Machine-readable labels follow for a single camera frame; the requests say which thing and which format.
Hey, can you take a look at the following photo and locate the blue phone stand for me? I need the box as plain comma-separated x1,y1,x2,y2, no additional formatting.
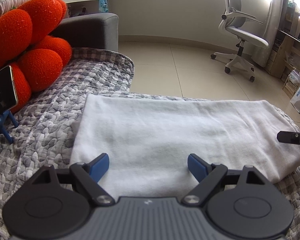
0,111,19,144

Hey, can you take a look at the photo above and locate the orange knot plush cushion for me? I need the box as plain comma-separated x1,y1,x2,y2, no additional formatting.
0,0,72,113

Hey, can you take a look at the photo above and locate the grey curtain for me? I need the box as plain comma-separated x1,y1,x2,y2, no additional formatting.
251,0,288,67

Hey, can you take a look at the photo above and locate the white t-shirt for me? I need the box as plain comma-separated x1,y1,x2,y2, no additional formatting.
70,95,300,198

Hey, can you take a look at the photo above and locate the grey checkered sofa cover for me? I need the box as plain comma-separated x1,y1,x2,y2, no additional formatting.
0,47,300,240

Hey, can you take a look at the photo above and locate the dark grey sofa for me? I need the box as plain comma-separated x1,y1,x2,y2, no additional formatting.
50,13,119,52

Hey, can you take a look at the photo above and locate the white office chair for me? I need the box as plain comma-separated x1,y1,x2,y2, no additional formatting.
210,0,269,82

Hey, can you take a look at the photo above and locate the wooden shelf unit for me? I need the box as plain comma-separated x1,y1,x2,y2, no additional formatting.
266,2,300,98

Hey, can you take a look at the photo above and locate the smartphone showing video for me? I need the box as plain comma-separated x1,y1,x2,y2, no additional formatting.
0,65,18,114

